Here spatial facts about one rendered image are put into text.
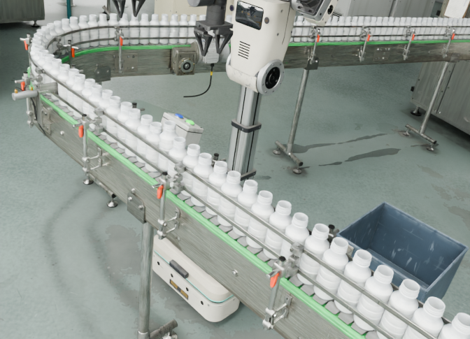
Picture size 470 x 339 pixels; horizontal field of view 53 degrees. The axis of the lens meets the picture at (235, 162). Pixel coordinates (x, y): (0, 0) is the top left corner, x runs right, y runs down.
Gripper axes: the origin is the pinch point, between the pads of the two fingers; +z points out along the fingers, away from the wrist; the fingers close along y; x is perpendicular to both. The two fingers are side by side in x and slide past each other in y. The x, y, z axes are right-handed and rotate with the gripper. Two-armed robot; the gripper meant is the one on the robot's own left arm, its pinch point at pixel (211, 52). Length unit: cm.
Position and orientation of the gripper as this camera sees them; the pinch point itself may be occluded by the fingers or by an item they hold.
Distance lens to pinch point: 149.5
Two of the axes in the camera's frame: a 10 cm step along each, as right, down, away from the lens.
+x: -6.9, -4.4, 5.7
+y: 7.1, -2.7, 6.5
